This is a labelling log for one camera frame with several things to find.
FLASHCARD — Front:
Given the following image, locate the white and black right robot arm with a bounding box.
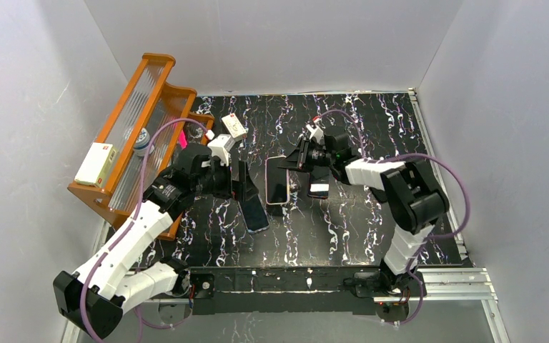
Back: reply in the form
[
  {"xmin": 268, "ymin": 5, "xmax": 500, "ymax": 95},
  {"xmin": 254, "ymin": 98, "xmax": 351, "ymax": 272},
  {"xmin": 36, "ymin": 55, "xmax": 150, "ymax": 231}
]
[{"xmin": 280, "ymin": 133, "xmax": 450, "ymax": 291}]

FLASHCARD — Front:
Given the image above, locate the white and green box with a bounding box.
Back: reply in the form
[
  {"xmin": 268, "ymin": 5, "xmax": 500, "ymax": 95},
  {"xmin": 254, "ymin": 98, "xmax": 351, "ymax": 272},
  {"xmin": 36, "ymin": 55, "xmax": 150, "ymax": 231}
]
[{"xmin": 74, "ymin": 142, "xmax": 117, "ymax": 188}]

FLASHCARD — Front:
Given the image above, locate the blue smartphone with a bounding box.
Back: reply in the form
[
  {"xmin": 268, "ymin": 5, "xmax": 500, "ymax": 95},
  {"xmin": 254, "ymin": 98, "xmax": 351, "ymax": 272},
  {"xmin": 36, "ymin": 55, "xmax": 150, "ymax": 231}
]
[{"xmin": 239, "ymin": 196, "xmax": 269, "ymax": 234}]

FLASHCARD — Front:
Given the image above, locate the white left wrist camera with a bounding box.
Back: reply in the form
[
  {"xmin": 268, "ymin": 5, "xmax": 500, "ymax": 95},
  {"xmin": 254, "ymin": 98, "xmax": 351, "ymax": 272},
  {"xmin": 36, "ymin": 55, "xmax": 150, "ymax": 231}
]
[{"xmin": 207, "ymin": 134, "xmax": 235, "ymax": 166}]

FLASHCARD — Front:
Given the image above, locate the orange wooden shelf rack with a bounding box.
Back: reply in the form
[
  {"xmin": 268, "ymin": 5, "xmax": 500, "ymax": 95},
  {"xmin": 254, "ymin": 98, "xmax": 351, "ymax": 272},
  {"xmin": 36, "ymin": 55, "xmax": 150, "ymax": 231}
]
[{"xmin": 68, "ymin": 53, "xmax": 214, "ymax": 229}]

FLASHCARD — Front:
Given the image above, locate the dark smartphone with light rim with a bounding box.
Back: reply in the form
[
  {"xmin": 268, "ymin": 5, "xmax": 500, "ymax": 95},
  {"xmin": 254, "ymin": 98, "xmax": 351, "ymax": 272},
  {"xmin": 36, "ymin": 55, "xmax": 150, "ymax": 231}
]
[{"xmin": 267, "ymin": 158, "xmax": 289, "ymax": 204}]

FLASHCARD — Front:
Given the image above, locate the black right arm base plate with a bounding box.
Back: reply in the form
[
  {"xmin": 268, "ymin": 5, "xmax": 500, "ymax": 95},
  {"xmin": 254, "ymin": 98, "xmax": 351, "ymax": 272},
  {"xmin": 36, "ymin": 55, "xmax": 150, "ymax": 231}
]
[{"xmin": 343, "ymin": 271, "xmax": 427, "ymax": 326}]

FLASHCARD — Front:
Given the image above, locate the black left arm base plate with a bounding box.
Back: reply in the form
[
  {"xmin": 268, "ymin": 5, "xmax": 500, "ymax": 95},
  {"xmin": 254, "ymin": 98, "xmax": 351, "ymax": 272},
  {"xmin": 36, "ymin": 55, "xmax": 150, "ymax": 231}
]
[{"xmin": 158, "ymin": 269, "xmax": 216, "ymax": 323}]

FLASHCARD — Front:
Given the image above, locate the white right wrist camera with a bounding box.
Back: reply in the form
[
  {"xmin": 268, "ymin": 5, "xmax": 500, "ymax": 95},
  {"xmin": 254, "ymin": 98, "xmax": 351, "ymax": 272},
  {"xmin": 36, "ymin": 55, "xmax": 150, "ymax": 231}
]
[{"xmin": 305, "ymin": 121, "xmax": 325, "ymax": 145}]

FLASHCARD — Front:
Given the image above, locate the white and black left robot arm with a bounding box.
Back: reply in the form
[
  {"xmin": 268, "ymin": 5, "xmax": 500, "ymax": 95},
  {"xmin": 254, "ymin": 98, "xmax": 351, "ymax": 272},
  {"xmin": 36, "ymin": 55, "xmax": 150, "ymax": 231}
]
[{"xmin": 53, "ymin": 144, "xmax": 258, "ymax": 342}]

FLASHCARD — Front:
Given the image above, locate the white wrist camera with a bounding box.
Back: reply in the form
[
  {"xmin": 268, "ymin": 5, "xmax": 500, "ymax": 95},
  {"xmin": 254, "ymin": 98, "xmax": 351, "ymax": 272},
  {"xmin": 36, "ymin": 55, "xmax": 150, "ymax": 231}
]
[
  {"xmin": 207, "ymin": 134, "xmax": 235, "ymax": 166},
  {"xmin": 305, "ymin": 121, "xmax": 325, "ymax": 145}
]

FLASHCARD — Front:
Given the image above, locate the pink marker pen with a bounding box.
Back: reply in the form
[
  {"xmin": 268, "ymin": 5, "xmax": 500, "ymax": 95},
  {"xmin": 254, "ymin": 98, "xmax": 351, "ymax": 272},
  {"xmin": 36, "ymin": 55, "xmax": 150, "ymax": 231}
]
[{"xmin": 178, "ymin": 131, "xmax": 188, "ymax": 149}]

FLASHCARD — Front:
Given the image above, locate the white and blue tape roll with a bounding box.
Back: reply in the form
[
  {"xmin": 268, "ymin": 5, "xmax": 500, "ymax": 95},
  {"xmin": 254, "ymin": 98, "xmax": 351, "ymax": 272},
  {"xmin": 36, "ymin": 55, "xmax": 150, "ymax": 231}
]
[{"xmin": 133, "ymin": 128, "xmax": 154, "ymax": 157}]

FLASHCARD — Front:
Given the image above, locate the small white carton box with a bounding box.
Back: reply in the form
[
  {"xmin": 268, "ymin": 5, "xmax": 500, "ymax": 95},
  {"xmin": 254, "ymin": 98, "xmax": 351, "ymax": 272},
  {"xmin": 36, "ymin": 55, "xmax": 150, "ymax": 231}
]
[{"xmin": 221, "ymin": 113, "xmax": 248, "ymax": 141}]

